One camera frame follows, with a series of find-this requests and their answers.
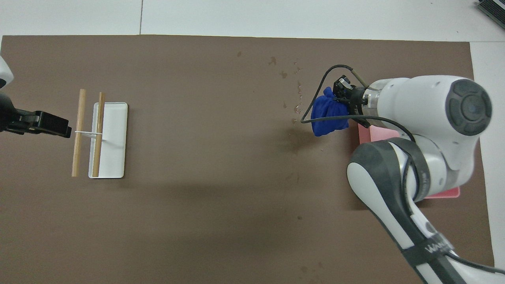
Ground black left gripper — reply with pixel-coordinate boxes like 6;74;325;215
0;92;72;138

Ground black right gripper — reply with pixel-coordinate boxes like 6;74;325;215
333;75;371;129

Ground blue cloth towel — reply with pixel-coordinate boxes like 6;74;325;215
310;87;350;137

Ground spilled water drops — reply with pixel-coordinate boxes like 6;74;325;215
236;50;316;154

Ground white rectangular tray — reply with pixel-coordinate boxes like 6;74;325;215
89;102;129;179

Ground dark ribbed panel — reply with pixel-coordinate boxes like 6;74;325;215
475;0;505;30

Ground brown table mat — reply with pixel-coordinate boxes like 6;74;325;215
0;35;496;284

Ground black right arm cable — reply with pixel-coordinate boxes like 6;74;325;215
301;65;505;275

